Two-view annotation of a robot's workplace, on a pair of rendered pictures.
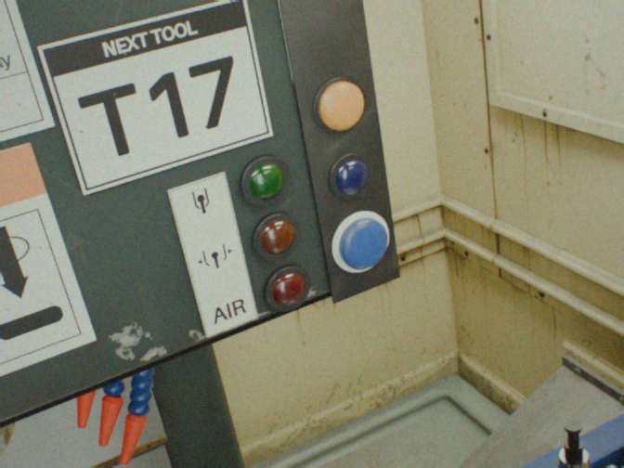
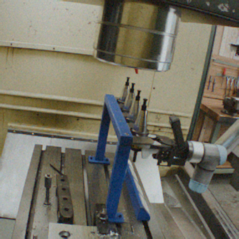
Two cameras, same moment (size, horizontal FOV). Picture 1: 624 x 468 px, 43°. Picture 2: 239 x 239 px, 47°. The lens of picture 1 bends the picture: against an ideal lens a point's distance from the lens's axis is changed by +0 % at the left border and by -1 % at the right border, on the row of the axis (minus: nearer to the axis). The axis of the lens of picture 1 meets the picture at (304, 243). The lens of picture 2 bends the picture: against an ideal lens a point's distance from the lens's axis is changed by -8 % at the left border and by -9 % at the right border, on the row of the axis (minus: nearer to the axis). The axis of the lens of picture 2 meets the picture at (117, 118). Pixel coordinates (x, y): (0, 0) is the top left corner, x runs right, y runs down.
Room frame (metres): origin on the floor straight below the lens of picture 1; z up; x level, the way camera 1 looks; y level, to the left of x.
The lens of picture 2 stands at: (0.39, 0.89, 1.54)
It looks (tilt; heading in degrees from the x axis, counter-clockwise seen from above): 18 degrees down; 280
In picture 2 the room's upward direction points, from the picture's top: 10 degrees clockwise
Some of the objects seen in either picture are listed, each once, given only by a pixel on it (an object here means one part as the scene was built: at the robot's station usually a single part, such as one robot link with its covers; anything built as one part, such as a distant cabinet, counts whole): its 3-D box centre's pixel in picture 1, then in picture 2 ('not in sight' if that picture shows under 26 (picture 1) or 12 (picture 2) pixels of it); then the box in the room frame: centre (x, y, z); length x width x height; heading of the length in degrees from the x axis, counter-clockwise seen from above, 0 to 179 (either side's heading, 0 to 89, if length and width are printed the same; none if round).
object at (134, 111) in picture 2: not in sight; (135, 109); (0.51, -0.10, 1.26); 0.04 x 0.04 x 0.07
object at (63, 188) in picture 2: not in sight; (63, 200); (0.67, 0.09, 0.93); 0.26 x 0.05 x 0.06; 116
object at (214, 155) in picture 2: not in sight; (210, 155); (0.21, -0.10, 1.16); 0.11 x 0.08 x 0.09; 21
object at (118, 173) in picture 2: not in sight; (116, 184); (0.50, 0.07, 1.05); 0.10 x 0.05 x 0.30; 21
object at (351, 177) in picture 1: (351, 176); not in sight; (0.40, -0.03, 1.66); 0.02 x 0.01 x 0.02; 111
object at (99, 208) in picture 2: not in sight; (100, 223); (0.51, 0.21, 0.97); 0.13 x 0.03 x 0.15; 111
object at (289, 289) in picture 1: (288, 289); not in sight; (0.38, 0.01, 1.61); 0.02 x 0.01 x 0.02; 111
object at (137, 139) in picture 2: not in sight; (142, 140); (0.45, 0.05, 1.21); 0.07 x 0.05 x 0.01; 21
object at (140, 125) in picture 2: not in sight; (141, 119); (0.47, 0.00, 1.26); 0.04 x 0.04 x 0.07
